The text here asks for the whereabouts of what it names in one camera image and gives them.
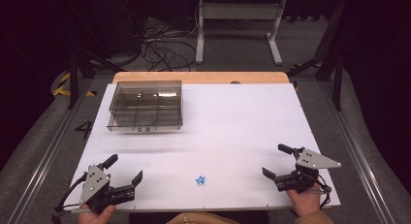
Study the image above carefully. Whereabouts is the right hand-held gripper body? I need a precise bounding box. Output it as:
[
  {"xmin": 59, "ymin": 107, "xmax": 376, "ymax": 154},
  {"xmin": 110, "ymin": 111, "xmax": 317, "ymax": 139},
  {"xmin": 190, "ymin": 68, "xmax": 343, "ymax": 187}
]
[{"xmin": 273, "ymin": 146, "xmax": 342, "ymax": 195}]

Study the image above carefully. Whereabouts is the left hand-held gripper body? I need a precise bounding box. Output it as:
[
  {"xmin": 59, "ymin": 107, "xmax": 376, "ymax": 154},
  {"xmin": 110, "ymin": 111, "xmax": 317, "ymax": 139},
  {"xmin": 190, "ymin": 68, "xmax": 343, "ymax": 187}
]
[{"xmin": 79, "ymin": 164, "xmax": 137, "ymax": 215}]

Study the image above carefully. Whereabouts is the transparent grey drawer box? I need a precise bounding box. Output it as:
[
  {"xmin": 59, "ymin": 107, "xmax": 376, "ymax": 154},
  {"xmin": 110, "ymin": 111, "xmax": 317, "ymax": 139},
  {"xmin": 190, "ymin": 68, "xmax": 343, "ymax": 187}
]
[{"xmin": 106, "ymin": 80, "xmax": 184, "ymax": 132}]

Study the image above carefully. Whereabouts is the person's left hand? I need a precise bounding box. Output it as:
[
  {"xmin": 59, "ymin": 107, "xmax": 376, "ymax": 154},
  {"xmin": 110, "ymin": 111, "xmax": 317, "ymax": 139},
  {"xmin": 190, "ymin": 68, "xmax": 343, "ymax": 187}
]
[{"xmin": 77, "ymin": 203, "xmax": 116, "ymax": 224}]

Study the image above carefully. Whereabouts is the person's right hand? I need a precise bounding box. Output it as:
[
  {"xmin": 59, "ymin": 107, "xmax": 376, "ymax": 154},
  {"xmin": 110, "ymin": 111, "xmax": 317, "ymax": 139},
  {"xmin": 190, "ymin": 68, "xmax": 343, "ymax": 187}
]
[{"xmin": 285, "ymin": 184, "xmax": 323, "ymax": 218}]

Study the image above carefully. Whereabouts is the person's tan clothing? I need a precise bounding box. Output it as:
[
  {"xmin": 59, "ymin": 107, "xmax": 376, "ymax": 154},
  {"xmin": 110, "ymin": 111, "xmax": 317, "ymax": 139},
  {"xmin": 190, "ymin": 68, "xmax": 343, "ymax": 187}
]
[{"xmin": 165, "ymin": 211, "xmax": 240, "ymax": 224}]

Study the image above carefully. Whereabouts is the black metal stand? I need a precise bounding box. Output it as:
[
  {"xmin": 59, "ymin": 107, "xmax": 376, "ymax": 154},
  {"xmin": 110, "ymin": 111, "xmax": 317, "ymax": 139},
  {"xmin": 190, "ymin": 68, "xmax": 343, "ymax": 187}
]
[
  {"xmin": 286, "ymin": 0, "xmax": 346, "ymax": 112},
  {"xmin": 63, "ymin": 0, "xmax": 128, "ymax": 111}
]

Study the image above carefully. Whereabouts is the white metal stand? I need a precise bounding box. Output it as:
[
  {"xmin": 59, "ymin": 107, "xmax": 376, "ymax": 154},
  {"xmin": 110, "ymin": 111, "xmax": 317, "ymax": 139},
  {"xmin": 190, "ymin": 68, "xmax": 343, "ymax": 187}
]
[{"xmin": 194, "ymin": 0, "xmax": 288, "ymax": 66}]

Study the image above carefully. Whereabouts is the left hand-held gripper black cable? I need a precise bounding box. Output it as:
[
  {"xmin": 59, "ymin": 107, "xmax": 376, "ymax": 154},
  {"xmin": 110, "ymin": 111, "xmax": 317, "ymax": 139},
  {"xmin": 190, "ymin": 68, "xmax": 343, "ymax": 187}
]
[{"xmin": 50, "ymin": 175, "xmax": 89, "ymax": 222}]

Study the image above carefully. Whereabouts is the hand-held gripper black cable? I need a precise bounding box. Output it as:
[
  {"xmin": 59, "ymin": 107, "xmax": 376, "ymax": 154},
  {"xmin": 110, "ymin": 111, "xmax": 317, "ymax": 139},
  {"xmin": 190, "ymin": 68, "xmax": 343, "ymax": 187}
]
[
  {"xmin": 50, "ymin": 175, "xmax": 89, "ymax": 222},
  {"xmin": 317, "ymin": 174, "xmax": 333, "ymax": 209}
]

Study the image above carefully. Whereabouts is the right hand-held gripper black cable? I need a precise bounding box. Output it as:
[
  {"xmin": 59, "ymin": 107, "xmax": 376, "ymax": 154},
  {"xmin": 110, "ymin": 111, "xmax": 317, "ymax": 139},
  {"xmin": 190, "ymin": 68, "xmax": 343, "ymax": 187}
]
[{"xmin": 317, "ymin": 174, "xmax": 333, "ymax": 209}]

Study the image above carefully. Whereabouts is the aluminium floor rail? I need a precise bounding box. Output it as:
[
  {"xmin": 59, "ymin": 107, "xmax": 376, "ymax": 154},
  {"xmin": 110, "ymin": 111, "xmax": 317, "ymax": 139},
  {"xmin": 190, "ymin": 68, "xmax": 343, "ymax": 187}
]
[
  {"xmin": 317, "ymin": 80, "xmax": 397, "ymax": 224},
  {"xmin": 5, "ymin": 78, "xmax": 95, "ymax": 224}
]

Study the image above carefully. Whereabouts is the tangle of floor cables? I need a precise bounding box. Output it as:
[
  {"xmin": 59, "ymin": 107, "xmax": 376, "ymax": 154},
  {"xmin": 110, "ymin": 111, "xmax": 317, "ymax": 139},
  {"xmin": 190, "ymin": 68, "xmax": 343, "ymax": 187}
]
[{"xmin": 139, "ymin": 14, "xmax": 200, "ymax": 73}]

